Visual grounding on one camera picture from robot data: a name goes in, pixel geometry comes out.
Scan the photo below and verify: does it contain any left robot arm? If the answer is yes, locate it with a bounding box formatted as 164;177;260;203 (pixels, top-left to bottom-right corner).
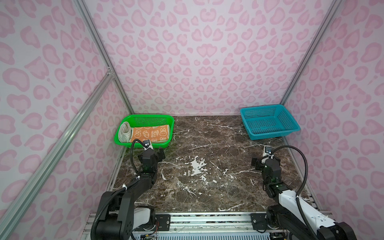
90;148;166;240

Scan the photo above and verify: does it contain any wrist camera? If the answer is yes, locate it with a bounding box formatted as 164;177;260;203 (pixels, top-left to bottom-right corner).
142;140;154;151
262;146;274;159

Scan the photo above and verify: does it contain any teal plastic basket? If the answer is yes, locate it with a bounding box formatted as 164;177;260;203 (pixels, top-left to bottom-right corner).
240;105;301;141

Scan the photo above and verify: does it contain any aluminium frame corner post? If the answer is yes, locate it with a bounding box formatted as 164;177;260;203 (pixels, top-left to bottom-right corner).
73;0;135;114
280;0;344;105

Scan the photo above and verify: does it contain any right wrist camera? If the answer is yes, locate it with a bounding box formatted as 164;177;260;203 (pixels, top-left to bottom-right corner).
262;146;274;159

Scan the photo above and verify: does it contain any green plastic basket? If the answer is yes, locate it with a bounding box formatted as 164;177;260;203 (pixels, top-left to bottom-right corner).
114;115;175;149

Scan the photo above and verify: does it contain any aluminium frame diagonal bar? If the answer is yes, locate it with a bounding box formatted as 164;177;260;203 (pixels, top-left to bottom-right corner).
1;73;114;240

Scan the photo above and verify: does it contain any orange patterned towel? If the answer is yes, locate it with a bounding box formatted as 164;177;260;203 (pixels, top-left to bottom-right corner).
130;125;171;143

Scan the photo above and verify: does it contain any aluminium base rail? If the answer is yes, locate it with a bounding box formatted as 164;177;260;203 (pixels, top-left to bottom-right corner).
80;211;343;240

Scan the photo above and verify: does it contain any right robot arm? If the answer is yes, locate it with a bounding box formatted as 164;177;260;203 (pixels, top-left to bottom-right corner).
252;156;357;240

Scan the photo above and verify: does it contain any aluminium frame corner post left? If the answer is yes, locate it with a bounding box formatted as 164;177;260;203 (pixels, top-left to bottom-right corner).
73;0;135;114

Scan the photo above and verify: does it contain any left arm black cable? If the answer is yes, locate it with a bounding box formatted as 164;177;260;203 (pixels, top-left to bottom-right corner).
90;138;149;240

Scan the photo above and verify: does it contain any pastel striped animal towel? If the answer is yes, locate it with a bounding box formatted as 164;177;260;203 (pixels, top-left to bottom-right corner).
118;122;133;143

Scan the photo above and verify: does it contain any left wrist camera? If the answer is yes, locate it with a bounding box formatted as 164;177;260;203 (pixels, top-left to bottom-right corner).
142;140;154;151

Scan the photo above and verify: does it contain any aluminium frame corner post right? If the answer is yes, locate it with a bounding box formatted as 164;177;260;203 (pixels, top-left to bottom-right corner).
280;0;344;105

